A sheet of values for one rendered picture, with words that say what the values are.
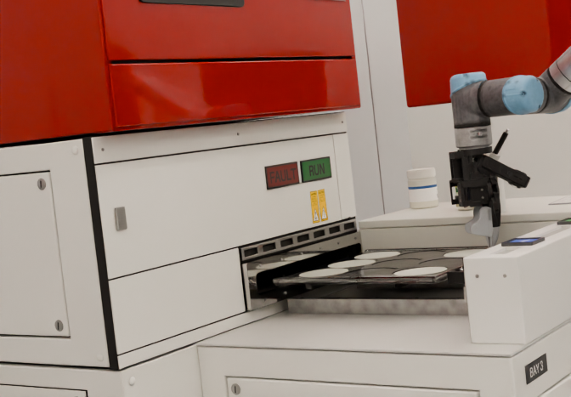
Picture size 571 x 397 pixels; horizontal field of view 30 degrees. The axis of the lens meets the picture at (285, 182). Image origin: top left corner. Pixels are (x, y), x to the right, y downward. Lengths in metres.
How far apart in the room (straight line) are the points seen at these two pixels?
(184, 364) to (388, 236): 0.67
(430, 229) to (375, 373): 0.66
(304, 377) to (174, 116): 0.51
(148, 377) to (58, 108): 0.50
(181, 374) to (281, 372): 0.20
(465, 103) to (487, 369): 0.68
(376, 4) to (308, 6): 3.40
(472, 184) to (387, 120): 3.48
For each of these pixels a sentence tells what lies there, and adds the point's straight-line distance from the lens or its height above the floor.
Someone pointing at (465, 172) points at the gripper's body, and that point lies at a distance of 2.21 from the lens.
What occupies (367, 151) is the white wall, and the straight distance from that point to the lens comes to 5.45.
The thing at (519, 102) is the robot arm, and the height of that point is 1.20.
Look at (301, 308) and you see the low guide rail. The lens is 2.18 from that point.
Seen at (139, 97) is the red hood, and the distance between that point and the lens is 1.85.
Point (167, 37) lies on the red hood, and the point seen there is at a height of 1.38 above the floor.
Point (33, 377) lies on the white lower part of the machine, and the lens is 2.03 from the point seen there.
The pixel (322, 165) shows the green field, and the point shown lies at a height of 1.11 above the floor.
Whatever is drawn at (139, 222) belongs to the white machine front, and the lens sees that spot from 1.89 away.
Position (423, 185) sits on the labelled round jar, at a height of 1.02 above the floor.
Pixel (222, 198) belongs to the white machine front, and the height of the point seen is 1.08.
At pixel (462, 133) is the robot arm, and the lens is 2.20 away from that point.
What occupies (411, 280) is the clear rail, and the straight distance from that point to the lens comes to 1.97.
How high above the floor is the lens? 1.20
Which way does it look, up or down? 3 degrees down
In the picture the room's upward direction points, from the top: 6 degrees counter-clockwise
